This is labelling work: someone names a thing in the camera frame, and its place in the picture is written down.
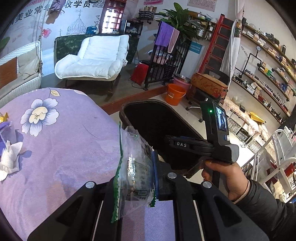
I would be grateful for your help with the purple floral blanket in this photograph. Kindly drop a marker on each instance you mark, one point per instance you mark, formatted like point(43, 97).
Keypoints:
point(69, 150)

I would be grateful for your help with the pink lace cloth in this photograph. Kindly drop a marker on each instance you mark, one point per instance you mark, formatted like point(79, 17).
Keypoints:
point(242, 115)

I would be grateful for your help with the person's right forearm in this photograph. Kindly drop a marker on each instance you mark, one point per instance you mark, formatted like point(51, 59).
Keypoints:
point(266, 208)

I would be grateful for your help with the white curtain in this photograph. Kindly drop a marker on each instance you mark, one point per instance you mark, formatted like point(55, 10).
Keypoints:
point(232, 46)

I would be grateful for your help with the brown cushion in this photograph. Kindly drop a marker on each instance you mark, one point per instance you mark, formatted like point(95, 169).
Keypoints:
point(8, 71)

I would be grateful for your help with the green potted plant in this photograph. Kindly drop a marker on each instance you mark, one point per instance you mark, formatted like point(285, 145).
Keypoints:
point(182, 20)

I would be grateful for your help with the white cube storage cabinet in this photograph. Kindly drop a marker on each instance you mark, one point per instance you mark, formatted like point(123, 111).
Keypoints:
point(245, 136)

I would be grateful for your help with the white wicker swing sofa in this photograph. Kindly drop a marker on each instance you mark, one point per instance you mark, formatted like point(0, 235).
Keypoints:
point(20, 85)

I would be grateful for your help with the blue wall sign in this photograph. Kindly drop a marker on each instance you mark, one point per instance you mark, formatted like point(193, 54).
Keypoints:
point(195, 48)

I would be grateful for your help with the green floral cabinet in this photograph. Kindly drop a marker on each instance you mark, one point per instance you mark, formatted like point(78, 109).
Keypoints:
point(67, 44)

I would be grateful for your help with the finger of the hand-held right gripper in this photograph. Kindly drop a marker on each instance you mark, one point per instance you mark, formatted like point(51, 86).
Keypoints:
point(172, 138)

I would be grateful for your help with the large printed wall mural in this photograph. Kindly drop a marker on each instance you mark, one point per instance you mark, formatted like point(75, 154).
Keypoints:
point(23, 23)

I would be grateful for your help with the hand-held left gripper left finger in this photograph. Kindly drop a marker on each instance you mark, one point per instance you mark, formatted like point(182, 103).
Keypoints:
point(106, 197)

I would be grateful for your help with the chrome wheeled stool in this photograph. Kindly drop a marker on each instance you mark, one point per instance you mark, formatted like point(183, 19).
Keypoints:
point(194, 104)

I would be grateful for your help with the clear plastic bag scrap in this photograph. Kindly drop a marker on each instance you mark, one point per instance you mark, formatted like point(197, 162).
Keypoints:
point(8, 134)

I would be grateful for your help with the black iron railing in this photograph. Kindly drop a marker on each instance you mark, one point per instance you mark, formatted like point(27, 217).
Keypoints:
point(175, 69)

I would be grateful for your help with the pink plastic basin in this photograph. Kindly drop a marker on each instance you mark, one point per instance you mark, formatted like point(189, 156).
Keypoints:
point(185, 85)

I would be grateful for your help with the white crumpled tissue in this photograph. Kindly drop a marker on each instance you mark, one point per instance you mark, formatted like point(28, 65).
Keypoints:
point(10, 160)

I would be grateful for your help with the purple towel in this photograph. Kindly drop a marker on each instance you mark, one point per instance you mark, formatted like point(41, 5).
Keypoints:
point(163, 33)

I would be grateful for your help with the person's right hand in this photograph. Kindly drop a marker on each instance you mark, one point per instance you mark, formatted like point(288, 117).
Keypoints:
point(222, 176)

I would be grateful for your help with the yellow tray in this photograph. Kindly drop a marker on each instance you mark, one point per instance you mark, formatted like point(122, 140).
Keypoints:
point(257, 117)

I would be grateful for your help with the metal basin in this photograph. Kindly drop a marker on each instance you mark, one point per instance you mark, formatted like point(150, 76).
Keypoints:
point(182, 77)

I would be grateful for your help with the red ladder shelf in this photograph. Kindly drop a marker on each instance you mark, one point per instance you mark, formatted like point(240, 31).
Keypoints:
point(217, 46)

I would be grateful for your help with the hanging purple umbrella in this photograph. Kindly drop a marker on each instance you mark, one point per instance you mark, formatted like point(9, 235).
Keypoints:
point(55, 7)

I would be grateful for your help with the curved wall shelving with products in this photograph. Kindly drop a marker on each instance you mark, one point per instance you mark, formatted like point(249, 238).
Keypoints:
point(270, 69)

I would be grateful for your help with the black display box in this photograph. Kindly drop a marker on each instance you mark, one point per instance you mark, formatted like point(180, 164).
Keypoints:
point(133, 27)

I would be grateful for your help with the red telephone booth cabinet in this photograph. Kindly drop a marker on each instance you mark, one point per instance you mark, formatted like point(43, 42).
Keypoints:
point(113, 16)

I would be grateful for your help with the small wall shelf with bottles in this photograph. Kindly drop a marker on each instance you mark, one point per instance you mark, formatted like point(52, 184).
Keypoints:
point(146, 14)

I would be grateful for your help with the pink washbasin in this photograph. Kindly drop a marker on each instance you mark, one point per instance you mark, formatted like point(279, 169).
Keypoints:
point(160, 58)

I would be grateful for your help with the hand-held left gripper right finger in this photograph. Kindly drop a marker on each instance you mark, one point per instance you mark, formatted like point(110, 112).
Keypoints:
point(156, 183)

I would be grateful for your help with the red panel heater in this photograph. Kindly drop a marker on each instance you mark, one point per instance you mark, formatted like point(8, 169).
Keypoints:
point(140, 74)

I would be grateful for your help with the black pipe wall fixture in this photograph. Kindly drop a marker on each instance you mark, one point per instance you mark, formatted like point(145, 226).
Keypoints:
point(248, 58)

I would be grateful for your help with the clear green-edged plastic bag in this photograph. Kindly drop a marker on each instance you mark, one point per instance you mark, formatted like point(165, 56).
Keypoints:
point(134, 171)

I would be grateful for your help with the beige cushion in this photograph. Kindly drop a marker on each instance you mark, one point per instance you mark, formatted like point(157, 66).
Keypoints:
point(27, 63)

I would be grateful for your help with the black office chair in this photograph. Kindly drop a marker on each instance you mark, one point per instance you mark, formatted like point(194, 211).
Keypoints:
point(220, 76)

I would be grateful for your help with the pink towel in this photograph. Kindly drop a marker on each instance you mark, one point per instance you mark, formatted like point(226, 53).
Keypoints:
point(173, 40)

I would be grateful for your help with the blue bag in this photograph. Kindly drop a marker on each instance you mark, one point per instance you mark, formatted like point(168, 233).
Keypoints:
point(92, 30)

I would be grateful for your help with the orange bucket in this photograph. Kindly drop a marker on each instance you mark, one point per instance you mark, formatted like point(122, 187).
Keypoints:
point(174, 95)

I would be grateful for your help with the yellow-orange wrapper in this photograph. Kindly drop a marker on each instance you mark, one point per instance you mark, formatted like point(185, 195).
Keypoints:
point(4, 117)

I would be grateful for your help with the white padded lounge chair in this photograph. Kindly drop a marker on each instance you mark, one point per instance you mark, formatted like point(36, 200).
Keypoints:
point(97, 55)

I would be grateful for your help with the dark brown waste bin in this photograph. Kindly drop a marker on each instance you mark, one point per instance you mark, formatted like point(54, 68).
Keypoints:
point(150, 120)

